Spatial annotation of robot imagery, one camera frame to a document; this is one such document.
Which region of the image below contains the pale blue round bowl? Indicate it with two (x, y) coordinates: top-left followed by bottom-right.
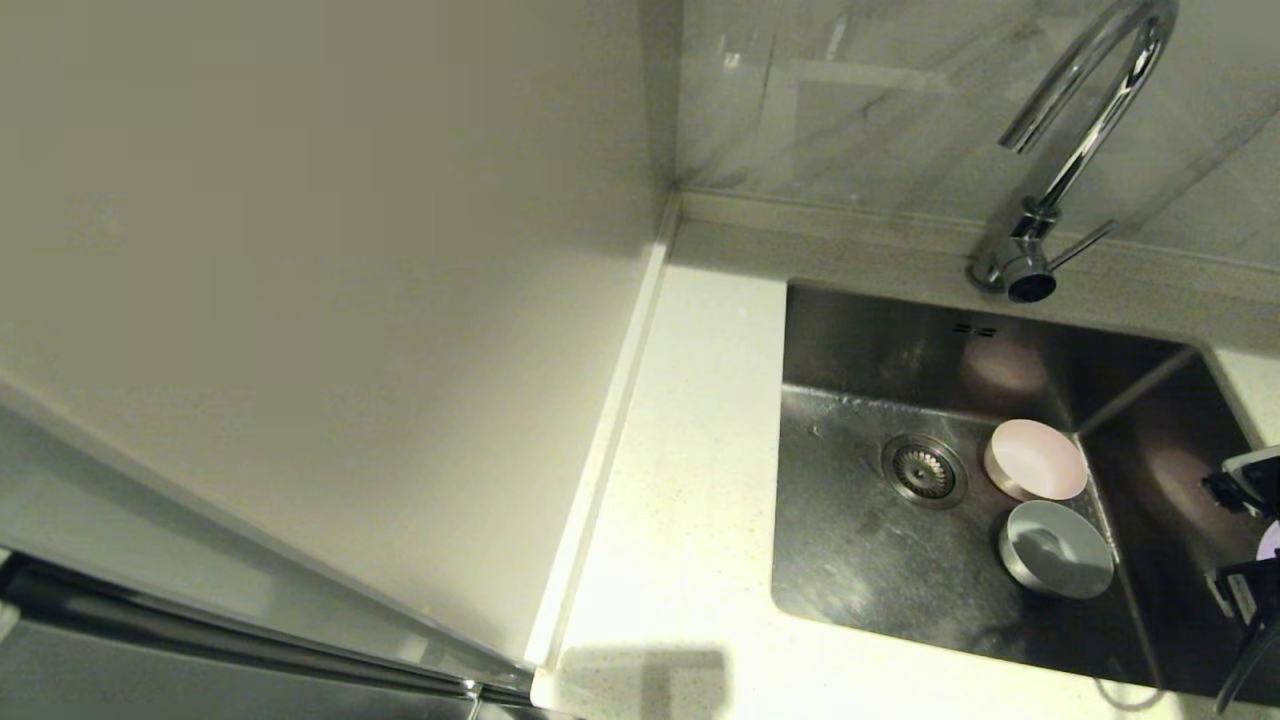
(998, 499), (1117, 601)

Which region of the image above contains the tall silver door refrigerator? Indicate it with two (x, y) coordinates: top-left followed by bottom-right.
(0, 0), (681, 720)

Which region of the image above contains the pink round bowl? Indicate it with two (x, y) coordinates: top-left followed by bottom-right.
(985, 419), (1091, 503)

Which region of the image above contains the round metal drain strainer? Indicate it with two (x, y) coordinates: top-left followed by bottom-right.
(880, 434), (969, 510)

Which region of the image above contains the chrome bar door handle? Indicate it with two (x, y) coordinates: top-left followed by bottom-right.
(0, 555), (561, 720)

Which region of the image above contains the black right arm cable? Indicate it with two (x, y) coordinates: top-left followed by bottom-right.
(1215, 600), (1280, 713)

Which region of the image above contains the chrome gooseneck faucet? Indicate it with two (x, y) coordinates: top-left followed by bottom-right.
(968, 0), (1181, 304)

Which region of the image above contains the stainless steel sink basin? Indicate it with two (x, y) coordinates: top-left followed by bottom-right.
(770, 282), (1280, 706)

